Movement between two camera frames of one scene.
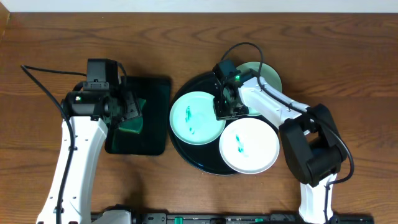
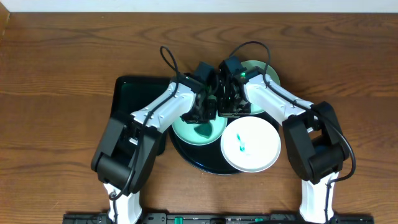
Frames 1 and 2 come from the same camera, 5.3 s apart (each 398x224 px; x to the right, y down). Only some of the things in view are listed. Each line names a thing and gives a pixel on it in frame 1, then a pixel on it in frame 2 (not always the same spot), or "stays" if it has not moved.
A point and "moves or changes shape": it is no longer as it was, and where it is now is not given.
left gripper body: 125,107 -> 201,115
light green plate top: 267,73 stays
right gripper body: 226,109 stays
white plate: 249,145 stays
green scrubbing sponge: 134,124 moves or changes shape
